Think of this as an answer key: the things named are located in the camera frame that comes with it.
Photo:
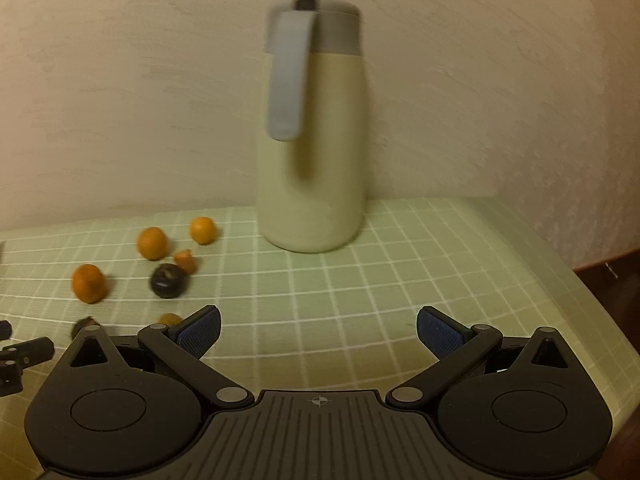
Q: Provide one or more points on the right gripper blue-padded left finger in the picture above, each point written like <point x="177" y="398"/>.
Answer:
<point x="179" y="350"/>

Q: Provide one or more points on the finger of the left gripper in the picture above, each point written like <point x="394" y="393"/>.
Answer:
<point x="5" y="330"/>
<point x="28" y="353"/>

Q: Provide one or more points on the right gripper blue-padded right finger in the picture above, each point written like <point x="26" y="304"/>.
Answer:
<point x="459" y="350"/>

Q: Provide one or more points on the green-brown kiwi fruit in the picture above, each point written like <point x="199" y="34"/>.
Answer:
<point x="170" y="319"/>

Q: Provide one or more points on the dark mangosteen far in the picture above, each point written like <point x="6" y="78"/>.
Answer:
<point x="168" y="281"/>

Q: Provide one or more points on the dark mangosteen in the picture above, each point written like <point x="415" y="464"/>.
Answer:
<point x="168" y="281"/>
<point x="81" y="325"/>

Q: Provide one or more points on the dark mangosteen near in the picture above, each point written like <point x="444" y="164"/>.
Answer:
<point x="81" y="325"/>

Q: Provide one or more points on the orange carrot chunk far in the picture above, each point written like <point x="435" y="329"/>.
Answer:
<point x="186" y="261"/>

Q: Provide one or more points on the orange mandarin left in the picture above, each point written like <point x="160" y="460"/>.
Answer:
<point x="89" y="284"/>

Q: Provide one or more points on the orange mandarin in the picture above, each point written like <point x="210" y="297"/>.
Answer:
<point x="203" y="230"/>
<point x="89" y="284"/>
<point x="152" y="243"/>

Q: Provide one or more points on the orange mandarin far middle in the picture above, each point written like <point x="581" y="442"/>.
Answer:
<point x="152" y="243"/>

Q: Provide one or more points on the green white grid tablecloth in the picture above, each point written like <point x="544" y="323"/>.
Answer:
<point x="319" y="339"/>

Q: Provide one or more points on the orange mandarin far right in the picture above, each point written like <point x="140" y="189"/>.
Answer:
<point x="203" y="230"/>

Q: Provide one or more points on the cream thermos jug grey handle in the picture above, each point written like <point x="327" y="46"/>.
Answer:
<point x="313" y="147"/>

